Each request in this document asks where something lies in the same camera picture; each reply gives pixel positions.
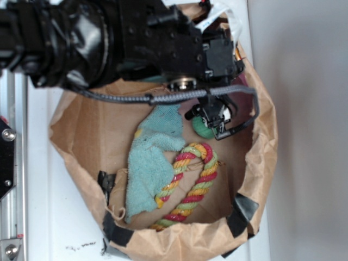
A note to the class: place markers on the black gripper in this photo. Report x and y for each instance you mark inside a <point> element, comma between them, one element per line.
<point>216,111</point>

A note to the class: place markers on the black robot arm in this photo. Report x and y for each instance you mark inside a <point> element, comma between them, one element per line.
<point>124,52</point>

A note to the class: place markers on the green rubber ball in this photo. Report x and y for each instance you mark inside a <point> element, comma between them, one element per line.
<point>202,129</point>

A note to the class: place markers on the teal terry cloth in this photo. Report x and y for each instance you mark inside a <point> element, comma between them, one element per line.
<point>148,168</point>

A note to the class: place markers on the brown paper bag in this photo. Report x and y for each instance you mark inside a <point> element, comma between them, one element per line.
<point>94,139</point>

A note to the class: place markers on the multicolour twisted rope toy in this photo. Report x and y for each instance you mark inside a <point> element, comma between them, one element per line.
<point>196,194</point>

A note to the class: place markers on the black metal bracket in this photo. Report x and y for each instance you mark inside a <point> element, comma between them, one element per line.
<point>7,157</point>

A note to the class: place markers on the aluminium frame rail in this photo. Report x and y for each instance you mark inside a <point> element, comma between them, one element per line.
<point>13,205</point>

